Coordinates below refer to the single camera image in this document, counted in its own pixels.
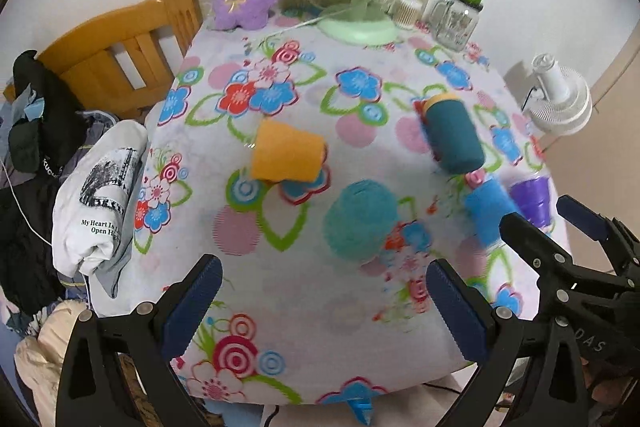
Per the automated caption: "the blue plastic cup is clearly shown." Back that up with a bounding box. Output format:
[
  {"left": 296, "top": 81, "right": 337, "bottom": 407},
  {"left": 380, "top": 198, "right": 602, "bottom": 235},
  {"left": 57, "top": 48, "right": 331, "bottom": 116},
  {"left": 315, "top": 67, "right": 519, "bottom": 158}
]
[{"left": 464, "top": 178, "right": 521, "bottom": 248}]

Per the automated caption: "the white standing fan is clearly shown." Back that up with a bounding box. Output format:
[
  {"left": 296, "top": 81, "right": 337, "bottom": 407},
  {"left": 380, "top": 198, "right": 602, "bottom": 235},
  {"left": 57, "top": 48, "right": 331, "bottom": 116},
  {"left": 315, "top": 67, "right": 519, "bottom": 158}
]
[{"left": 522, "top": 53, "right": 593, "bottom": 136}]

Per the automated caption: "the glass jar mug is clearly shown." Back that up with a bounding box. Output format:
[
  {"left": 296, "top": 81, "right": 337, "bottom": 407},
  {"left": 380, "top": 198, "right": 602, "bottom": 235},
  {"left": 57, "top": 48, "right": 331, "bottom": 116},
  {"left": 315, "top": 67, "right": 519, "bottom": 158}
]
[{"left": 427, "top": 0, "right": 483, "bottom": 52}]

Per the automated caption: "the floral tablecloth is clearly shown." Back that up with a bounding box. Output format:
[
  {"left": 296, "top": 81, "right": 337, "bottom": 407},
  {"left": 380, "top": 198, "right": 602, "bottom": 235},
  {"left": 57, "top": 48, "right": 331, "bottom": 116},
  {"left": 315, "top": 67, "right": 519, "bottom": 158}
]
[{"left": 91, "top": 11, "right": 547, "bottom": 404}]

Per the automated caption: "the cotton swab container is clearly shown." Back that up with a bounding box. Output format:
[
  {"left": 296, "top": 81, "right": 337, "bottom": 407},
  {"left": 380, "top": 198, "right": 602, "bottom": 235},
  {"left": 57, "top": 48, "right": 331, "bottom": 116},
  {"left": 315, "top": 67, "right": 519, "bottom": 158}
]
[{"left": 392, "top": 0, "right": 424, "bottom": 29}]

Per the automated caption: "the purple plastic cup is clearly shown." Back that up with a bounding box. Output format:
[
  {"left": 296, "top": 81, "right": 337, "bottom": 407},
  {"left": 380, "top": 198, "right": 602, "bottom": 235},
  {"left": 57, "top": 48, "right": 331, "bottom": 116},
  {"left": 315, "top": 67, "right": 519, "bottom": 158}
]
[{"left": 509, "top": 176, "right": 551, "bottom": 228}]

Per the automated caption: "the white printed t-shirt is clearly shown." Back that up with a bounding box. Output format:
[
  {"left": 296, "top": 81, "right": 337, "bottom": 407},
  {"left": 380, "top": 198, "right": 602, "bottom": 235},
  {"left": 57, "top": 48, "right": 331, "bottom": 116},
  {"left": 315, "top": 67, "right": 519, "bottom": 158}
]
[{"left": 51, "top": 120, "right": 148, "bottom": 298}]

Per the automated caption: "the teal beaded plastic cup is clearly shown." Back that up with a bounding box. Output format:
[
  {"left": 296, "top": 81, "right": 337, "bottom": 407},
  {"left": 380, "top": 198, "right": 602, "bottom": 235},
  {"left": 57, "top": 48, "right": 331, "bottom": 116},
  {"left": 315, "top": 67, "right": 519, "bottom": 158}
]
[{"left": 322, "top": 180, "right": 399, "bottom": 265}]

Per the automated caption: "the black clothes pile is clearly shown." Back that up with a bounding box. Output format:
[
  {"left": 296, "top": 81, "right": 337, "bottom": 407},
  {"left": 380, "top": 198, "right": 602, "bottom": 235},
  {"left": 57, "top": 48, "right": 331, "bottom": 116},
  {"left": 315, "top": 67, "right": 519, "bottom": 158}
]
[{"left": 1, "top": 50, "right": 88, "bottom": 314}]

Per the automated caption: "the white fan cable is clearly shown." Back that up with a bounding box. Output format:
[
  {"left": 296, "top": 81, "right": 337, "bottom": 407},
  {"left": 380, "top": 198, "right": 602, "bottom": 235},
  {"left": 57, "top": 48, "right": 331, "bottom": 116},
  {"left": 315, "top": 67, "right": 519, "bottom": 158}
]
[{"left": 286, "top": 1, "right": 362, "bottom": 30}]

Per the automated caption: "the wooden chair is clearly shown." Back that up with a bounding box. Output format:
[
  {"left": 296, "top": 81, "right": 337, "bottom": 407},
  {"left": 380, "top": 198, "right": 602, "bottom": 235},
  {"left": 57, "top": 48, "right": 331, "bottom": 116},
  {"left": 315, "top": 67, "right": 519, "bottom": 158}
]
[{"left": 37, "top": 0, "right": 203, "bottom": 120}]

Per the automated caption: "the dark teal cup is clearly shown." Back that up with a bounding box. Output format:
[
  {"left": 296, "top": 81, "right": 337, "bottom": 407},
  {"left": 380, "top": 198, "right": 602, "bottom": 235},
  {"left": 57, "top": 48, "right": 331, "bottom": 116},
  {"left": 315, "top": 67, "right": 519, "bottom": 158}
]
[{"left": 421, "top": 93, "right": 485, "bottom": 174}]

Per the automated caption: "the orange plastic cup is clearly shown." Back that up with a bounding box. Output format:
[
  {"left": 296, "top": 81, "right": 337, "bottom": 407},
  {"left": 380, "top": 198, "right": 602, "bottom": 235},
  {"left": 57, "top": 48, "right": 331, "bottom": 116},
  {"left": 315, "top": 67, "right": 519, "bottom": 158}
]
[{"left": 250, "top": 119, "right": 326, "bottom": 183}]

